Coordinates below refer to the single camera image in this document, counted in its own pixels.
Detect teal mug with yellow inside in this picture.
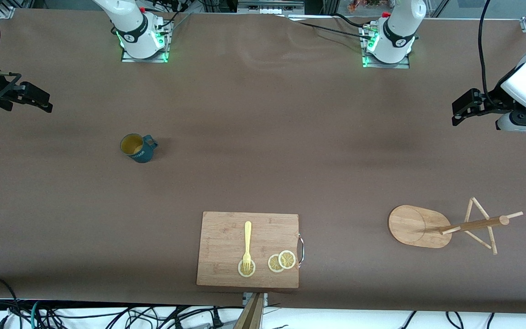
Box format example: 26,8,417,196
120,133,158,164

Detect wooden mug rack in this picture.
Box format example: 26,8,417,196
388,197,524,255

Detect orange plastic items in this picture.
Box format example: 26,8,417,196
347,0,383,12

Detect white power strip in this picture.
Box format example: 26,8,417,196
237,0,305,15

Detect bamboo cutting board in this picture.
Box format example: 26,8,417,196
196,211,300,289

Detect yellow plastic fork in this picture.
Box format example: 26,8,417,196
242,221,252,271

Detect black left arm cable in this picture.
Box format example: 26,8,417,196
478,0,494,99

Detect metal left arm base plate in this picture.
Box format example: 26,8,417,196
361,25,410,69

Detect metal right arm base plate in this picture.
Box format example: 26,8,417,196
121,21,171,63

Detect black cable on table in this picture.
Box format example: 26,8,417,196
290,19,374,41
334,13,366,29

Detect teal cable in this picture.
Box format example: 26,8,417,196
29,300,41,329

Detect metal clamp bracket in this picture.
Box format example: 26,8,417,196
242,292,268,308

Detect wooden post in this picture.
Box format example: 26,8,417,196
233,292,264,329

